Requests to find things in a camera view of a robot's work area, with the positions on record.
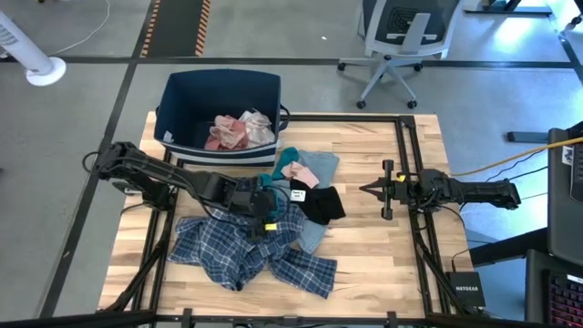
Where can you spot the blue plaid shirt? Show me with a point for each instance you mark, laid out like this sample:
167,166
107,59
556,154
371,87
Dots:
228,250

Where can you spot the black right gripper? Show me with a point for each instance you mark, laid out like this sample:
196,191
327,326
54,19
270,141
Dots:
401,191

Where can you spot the black Netgear switch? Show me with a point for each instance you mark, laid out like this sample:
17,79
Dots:
465,289

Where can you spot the black metal table frame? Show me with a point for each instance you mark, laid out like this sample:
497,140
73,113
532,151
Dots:
407,146

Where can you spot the navy white striped fabric bin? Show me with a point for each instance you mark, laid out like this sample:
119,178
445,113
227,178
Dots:
196,95

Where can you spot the white garment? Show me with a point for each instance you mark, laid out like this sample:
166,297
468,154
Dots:
259,130

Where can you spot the teal garment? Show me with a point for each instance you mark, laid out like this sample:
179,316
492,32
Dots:
284,161

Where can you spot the pale pink garment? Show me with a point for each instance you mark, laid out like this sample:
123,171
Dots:
301,174

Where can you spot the white tower fan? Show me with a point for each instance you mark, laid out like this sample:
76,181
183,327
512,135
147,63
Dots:
32,54

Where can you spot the black garment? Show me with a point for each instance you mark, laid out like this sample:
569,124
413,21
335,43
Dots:
323,205

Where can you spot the grey desk foot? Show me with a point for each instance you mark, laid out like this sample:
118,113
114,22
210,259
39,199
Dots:
528,136

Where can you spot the black backlit keyboard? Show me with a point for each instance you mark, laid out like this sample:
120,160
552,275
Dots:
565,300

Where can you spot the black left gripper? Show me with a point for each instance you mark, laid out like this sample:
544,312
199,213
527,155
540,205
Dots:
259,205

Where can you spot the small white paper tag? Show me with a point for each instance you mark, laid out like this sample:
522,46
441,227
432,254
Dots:
298,195

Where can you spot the white office chair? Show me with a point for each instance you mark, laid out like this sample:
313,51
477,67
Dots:
405,32

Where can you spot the light blue jeans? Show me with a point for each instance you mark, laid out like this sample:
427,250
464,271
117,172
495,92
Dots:
325,166

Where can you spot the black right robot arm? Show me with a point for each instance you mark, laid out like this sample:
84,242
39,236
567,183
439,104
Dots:
473,191

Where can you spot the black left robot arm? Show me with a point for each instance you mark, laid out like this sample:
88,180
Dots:
155,171

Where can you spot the black desk beam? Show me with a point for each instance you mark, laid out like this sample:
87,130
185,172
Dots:
505,248

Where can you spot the coral pink garment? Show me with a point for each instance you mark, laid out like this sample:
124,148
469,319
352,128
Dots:
225,134

